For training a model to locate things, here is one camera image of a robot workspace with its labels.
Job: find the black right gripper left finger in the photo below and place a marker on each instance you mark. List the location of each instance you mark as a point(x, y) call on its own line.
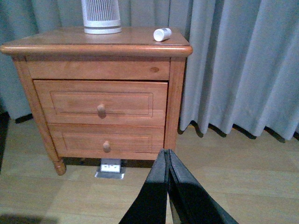
point(150, 205)

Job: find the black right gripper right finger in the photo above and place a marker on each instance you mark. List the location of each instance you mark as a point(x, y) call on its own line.
point(192, 203)

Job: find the wooden drawer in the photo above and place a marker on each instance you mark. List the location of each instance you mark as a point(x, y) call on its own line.
point(103, 102)
point(101, 141)

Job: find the white medicine bottle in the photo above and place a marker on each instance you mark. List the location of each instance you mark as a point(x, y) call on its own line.
point(162, 34)

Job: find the silver floor power socket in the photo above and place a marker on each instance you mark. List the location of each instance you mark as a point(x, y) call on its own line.
point(110, 169)

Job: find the wooden nightstand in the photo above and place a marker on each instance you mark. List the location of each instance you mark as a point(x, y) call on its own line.
point(131, 56)

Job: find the grey curtain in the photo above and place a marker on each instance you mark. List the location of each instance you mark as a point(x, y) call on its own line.
point(244, 69)

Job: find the white cylindrical air purifier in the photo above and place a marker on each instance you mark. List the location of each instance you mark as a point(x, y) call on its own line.
point(101, 17)

